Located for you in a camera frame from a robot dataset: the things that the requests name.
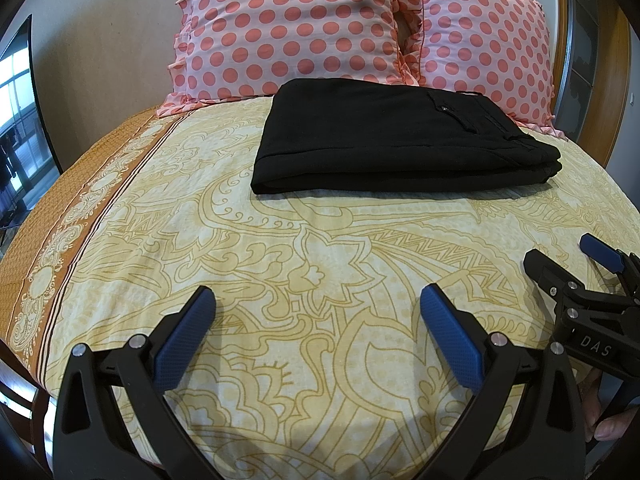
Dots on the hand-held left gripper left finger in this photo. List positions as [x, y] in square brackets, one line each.
[187, 332]

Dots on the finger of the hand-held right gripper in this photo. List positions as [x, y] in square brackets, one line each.
[602, 252]
[545, 272]

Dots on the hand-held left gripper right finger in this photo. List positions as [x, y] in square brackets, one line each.
[452, 337]

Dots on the black pants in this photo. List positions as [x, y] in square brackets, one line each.
[375, 140]

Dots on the person's right hand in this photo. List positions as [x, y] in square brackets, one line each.
[612, 425]

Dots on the yellow patterned bed sheet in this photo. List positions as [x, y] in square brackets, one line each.
[250, 270]

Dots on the grey glass door panel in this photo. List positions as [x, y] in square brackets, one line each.
[585, 35]

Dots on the pink polka dot pillow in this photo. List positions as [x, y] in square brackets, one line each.
[290, 25]
[480, 45]

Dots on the black flat screen television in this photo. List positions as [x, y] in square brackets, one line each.
[20, 120]

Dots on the wooden door frame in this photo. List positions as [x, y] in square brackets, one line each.
[617, 85]

